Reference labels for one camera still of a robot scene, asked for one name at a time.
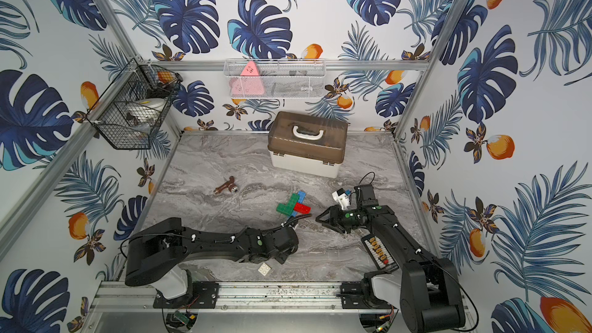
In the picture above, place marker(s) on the blue lego brick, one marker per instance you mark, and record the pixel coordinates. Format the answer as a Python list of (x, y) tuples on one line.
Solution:
[(301, 196)]

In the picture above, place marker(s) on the pink triangle card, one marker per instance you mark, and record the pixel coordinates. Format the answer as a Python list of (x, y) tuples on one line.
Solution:
[(249, 83)]

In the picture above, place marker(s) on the white bowl in basket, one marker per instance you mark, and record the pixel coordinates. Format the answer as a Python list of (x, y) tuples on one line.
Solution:
[(144, 111)]

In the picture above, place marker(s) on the black wire basket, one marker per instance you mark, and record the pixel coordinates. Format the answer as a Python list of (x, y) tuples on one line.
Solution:
[(136, 81)]

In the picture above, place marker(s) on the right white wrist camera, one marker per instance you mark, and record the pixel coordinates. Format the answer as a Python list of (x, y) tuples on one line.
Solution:
[(342, 198)]

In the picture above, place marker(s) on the brown lid storage box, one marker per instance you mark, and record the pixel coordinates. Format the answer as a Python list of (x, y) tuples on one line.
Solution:
[(307, 144)]

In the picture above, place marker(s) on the white square lego brick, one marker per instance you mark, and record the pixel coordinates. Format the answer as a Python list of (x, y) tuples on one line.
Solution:
[(264, 269)]

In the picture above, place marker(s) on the red lego brick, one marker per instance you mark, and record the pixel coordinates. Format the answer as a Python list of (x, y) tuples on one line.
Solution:
[(301, 208)]

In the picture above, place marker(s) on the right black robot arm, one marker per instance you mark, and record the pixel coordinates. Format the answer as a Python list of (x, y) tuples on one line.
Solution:
[(423, 288)]

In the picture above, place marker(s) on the green lego brick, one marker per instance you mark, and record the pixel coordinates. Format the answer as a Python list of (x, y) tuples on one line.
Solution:
[(294, 199), (285, 209)]

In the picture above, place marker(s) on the black abacus tray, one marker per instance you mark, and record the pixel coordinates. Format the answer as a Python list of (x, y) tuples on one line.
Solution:
[(380, 256)]

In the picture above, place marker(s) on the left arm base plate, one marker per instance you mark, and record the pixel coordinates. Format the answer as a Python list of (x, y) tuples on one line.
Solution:
[(185, 295)]

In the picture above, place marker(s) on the aluminium front rail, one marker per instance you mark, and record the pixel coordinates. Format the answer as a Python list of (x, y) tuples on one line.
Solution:
[(235, 297)]

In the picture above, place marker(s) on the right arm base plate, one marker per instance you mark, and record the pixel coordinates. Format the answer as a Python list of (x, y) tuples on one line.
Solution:
[(362, 296)]

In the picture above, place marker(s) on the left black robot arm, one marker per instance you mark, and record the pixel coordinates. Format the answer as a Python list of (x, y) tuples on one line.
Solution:
[(155, 253)]

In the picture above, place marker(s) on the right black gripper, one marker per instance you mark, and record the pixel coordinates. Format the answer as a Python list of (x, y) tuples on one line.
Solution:
[(335, 216)]

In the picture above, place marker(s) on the clear wall shelf tray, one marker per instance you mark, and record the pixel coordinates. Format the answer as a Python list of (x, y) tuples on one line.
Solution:
[(284, 79)]

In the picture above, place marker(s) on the brown wooden stamp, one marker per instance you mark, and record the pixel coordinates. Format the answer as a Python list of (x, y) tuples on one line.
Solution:
[(229, 185)]

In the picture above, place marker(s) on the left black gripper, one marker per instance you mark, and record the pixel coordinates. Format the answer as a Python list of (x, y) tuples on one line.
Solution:
[(287, 239)]

